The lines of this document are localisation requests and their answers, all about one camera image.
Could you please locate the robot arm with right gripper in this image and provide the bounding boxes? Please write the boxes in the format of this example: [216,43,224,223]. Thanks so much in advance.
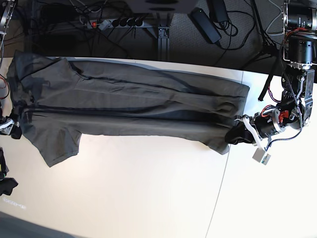
[0,0,18,117]

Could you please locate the grey power strip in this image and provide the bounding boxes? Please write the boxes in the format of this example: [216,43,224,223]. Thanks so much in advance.
[80,17,154,31]

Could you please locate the black tripod stand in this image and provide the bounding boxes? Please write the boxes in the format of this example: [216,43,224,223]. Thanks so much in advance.
[240,0,288,69]

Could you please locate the grey-green T-shirt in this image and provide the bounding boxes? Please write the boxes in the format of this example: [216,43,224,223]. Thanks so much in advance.
[7,52,249,167]

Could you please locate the black power adapter brick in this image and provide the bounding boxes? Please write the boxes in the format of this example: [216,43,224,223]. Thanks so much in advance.
[189,7,221,44]

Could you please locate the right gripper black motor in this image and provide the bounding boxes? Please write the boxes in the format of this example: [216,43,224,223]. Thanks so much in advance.
[0,117,22,139]

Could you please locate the black clothes pile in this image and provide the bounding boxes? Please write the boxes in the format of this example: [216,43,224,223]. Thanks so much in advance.
[0,148,18,196]

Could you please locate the white cable on floor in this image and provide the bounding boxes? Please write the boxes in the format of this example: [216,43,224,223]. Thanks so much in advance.
[266,0,285,35]

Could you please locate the robot arm with left gripper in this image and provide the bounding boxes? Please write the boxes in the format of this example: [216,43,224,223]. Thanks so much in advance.
[257,0,317,129]

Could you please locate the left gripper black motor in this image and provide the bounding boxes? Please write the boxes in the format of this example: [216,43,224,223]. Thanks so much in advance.
[225,109,290,149]

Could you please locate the aluminium frame post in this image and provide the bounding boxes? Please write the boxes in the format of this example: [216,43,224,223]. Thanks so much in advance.
[156,12,173,61]

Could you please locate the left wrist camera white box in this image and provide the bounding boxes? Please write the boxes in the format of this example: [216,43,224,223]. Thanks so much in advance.
[252,148,271,165]

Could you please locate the white label sticker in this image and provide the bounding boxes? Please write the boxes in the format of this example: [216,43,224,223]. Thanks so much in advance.
[2,197,26,210]

